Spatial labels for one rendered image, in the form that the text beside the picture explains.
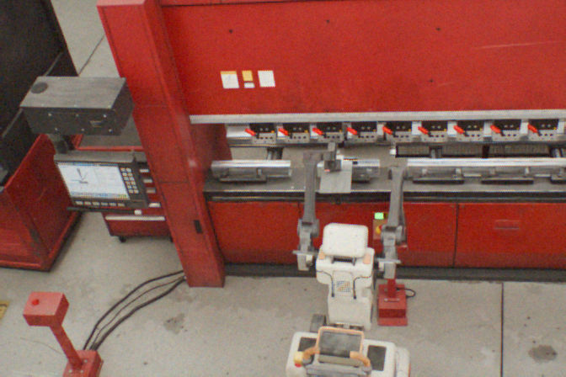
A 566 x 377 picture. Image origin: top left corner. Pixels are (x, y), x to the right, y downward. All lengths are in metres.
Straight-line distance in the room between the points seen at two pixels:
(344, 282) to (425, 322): 1.34
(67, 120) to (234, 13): 1.01
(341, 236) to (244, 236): 1.43
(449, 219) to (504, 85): 0.99
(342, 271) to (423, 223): 1.16
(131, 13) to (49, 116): 0.67
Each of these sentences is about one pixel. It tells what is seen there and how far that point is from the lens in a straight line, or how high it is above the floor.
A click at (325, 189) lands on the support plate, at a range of 4.47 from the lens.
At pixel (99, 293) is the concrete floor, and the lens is 5.61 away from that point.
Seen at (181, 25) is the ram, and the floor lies 2.03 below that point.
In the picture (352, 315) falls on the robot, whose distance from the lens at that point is 4.15.
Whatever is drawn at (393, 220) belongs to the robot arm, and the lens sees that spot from 3.89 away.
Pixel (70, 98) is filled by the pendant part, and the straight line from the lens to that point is 3.97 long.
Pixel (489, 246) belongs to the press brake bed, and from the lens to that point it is 5.01.
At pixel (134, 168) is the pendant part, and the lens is 4.05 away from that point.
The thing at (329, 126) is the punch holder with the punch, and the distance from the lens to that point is 4.42.
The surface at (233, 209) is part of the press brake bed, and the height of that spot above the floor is 0.70.
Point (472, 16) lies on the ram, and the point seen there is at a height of 2.02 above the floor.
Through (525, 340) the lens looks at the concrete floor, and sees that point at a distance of 5.07.
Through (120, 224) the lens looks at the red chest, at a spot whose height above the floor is 0.25.
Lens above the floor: 4.19
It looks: 43 degrees down
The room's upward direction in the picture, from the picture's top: 9 degrees counter-clockwise
